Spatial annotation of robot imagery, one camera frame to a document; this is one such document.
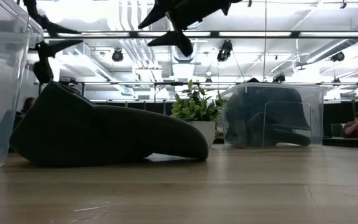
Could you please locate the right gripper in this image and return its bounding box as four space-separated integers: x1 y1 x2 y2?
137 0 244 58

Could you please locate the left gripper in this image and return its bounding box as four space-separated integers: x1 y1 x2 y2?
23 0 84 84

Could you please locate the green brimmed hat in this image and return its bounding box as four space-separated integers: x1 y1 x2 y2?
9 80 210 168

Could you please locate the blue denim hat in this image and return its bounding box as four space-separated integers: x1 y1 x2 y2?
247 111 312 147
224 86 311 147

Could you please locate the black ceiling spotlight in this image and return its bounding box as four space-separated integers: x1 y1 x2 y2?
111 49 124 63
216 39 234 62
331 51 346 62

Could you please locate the person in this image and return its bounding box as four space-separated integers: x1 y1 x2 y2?
342 110 358 139
21 96 37 114

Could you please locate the green leafy plant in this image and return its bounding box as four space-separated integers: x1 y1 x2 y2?
170 79 229 123

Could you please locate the white plant pot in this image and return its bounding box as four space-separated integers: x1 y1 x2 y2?
187 120 216 147

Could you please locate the black background desk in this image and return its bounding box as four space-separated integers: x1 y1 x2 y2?
321 136 358 150

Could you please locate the black aluminium rig frame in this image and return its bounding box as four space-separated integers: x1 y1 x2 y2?
44 30 358 40

